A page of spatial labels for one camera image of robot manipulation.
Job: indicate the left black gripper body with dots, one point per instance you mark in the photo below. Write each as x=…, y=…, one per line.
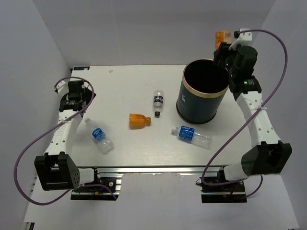
x=65, y=98

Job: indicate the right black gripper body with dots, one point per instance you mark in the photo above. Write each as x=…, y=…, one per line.
x=232, y=71

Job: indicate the orange bottle with barcode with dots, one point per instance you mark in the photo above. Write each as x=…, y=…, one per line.
x=226, y=36

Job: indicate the clear bottle blue label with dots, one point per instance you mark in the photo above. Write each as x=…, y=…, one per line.
x=192, y=136
x=104, y=143

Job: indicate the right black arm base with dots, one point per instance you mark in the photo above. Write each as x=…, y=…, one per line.
x=231, y=193

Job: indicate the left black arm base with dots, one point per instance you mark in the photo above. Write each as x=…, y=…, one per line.
x=106, y=186

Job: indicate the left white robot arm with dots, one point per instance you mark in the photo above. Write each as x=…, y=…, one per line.
x=55, y=168

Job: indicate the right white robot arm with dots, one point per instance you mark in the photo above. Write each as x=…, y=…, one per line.
x=268, y=154

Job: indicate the dark blue round bin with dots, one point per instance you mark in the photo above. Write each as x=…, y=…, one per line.
x=202, y=89

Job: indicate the black corner sticker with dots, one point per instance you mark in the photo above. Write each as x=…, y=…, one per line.
x=79, y=68

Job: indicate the orange juice bottle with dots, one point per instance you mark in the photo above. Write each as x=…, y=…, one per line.
x=138, y=121

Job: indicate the small clear bottle black cap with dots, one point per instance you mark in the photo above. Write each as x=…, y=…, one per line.
x=158, y=102

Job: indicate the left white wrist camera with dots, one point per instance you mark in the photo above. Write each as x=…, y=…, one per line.
x=61, y=88

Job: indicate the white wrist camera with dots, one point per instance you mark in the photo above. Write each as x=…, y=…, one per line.
x=241, y=38
x=61, y=88

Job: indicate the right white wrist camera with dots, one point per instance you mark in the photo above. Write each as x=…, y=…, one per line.
x=241, y=38

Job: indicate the aluminium front rail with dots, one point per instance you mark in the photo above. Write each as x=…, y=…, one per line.
x=121, y=170

